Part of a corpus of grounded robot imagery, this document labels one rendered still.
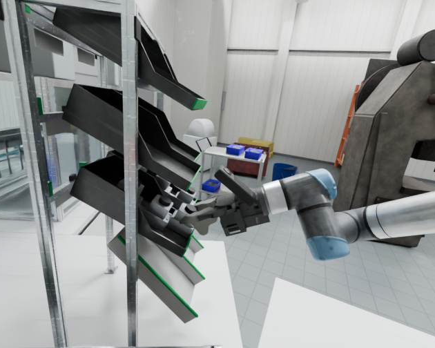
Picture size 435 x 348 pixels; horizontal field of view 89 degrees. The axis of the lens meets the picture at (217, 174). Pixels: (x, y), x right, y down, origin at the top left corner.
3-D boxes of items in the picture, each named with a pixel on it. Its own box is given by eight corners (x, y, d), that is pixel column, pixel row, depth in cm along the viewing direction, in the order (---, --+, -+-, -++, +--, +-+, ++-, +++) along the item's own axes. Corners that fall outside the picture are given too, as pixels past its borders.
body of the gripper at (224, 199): (223, 238, 53) (272, 226, 51) (211, 206, 51) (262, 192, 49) (224, 222, 61) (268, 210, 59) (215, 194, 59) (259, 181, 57)
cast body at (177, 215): (190, 229, 61) (204, 210, 58) (187, 239, 56) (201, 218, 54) (163, 214, 60) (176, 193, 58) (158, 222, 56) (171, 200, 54)
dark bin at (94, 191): (192, 228, 63) (206, 208, 60) (181, 258, 50) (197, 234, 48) (103, 176, 60) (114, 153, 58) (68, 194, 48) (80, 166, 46)
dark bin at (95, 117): (197, 173, 58) (212, 150, 56) (186, 192, 45) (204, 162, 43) (101, 115, 56) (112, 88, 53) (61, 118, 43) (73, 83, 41)
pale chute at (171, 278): (194, 284, 69) (205, 277, 68) (184, 324, 56) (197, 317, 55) (131, 218, 64) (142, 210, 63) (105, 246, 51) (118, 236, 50)
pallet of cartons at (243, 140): (273, 155, 788) (275, 141, 774) (268, 159, 711) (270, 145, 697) (238, 148, 833) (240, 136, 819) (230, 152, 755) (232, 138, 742)
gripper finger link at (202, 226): (186, 244, 53) (222, 231, 53) (177, 223, 51) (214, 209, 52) (186, 237, 56) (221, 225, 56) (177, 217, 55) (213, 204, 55)
